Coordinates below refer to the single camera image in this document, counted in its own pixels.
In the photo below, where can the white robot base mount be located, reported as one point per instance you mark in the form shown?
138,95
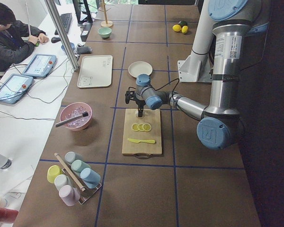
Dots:
196,67

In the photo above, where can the white pastel cup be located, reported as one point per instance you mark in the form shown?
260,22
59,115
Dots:
62,180

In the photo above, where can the light green bowl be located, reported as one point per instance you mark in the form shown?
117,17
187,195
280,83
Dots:
105,32

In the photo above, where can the teach pendant near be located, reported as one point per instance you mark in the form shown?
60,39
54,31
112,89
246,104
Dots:
14,88

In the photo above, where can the blue pastel cup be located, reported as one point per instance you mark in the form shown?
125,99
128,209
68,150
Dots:
90,177

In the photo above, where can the black computer mouse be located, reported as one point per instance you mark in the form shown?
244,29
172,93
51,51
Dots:
55,39

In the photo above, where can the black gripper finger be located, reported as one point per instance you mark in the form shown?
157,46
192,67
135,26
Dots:
140,111

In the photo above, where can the lemon slice middle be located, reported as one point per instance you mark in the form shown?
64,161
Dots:
141,127

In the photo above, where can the pink pastel cup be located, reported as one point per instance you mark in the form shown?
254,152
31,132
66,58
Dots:
69,195

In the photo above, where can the steel cutting board handle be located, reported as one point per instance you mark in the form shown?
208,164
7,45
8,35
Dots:
143,155

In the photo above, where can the whole yellow lemon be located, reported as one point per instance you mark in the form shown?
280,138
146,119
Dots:
177,28

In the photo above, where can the green pastel cup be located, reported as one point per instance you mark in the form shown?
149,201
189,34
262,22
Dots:
78,165

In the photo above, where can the lemon slice far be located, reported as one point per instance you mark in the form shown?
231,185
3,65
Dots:
135,127

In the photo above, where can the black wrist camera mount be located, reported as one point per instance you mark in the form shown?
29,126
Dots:
130,95

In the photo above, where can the pink bowl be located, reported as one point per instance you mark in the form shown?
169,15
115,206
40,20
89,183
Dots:
68,109

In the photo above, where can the aluminium frame post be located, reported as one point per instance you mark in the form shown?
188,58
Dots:
62,34

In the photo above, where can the grey pastel cup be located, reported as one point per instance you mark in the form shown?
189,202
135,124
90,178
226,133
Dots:
71,156

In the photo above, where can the lemon slice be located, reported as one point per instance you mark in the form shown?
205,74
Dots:
141,127
146,127
135,127

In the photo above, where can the wooden mug tree stand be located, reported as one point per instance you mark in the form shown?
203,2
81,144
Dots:
106,22

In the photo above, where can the teach pendant far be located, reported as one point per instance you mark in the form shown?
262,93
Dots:
40,66

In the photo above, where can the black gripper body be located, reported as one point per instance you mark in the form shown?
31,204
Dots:
140,103

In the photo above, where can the yellow plastic knife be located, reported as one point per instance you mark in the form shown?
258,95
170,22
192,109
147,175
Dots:
141,141

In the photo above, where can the black monitor stand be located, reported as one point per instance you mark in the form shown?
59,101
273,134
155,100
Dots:
82,12

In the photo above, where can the green lime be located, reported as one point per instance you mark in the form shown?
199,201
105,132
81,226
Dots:
182,23

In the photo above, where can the white label black box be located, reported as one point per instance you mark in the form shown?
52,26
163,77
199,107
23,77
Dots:
85,30

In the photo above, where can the yellow pastel cup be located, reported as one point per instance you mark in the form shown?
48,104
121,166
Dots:
53,172

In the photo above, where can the red object corner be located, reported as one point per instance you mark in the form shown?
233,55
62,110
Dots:
8,215

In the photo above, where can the white round plate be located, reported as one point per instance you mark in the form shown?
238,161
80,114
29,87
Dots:
139,67

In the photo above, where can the black keyboard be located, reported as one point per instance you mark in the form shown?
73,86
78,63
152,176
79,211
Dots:
66,20

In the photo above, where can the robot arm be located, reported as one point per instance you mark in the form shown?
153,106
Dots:
215,57

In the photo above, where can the steel muddler black tip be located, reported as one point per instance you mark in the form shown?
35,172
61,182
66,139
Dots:
85,114

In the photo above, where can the bamboo cutting board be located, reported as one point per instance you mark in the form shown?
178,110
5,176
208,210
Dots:
142,135

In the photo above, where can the clear ice cubes pile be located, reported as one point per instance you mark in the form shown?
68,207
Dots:
79,122

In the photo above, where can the white bear print tray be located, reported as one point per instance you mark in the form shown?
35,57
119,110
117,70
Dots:
95,71

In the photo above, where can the teach pendant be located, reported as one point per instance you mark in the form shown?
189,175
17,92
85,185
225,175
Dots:
40,66
14,88

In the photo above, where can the lemon slice near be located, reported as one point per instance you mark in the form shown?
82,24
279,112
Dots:
146,127

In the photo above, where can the seated person dark jacket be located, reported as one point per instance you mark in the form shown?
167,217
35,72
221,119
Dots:
17,40

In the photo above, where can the wooden handle cup rack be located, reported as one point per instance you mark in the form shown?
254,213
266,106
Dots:
85,191

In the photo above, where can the folded grey cloth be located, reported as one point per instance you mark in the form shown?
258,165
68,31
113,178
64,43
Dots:
84,50

